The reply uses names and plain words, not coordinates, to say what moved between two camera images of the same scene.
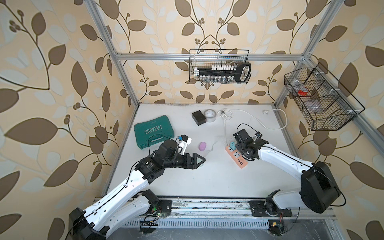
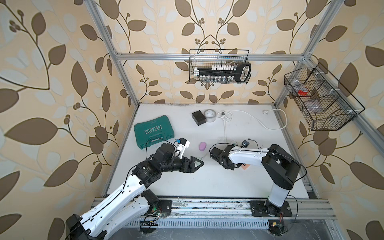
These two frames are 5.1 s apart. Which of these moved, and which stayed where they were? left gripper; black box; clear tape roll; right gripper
Moved: right gripper
Stayed: black box; clear tape roll; left gripper
